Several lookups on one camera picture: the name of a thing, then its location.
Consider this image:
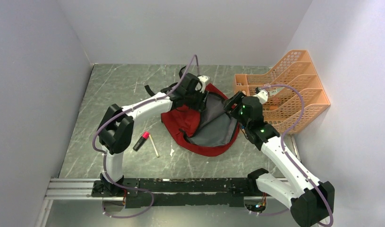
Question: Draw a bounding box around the red backpack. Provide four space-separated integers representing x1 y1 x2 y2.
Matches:
161 68 239 157

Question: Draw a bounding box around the orange plastic file organizer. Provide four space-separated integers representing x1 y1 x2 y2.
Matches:
233 50 330 134

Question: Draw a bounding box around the white pencil stick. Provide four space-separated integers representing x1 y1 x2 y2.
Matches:
149 134 160 157

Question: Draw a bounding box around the black mounting rail base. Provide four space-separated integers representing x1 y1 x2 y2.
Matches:
91 177 263 208

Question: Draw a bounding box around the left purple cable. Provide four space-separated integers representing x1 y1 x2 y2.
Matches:
92 54 200 219

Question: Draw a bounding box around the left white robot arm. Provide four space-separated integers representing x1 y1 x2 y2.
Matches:
93 73 210 197

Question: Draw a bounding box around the pink black highlighter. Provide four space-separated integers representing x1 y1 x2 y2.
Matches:
133 131 150 151

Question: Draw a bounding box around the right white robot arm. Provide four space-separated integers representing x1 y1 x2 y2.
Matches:
223 90 335 227

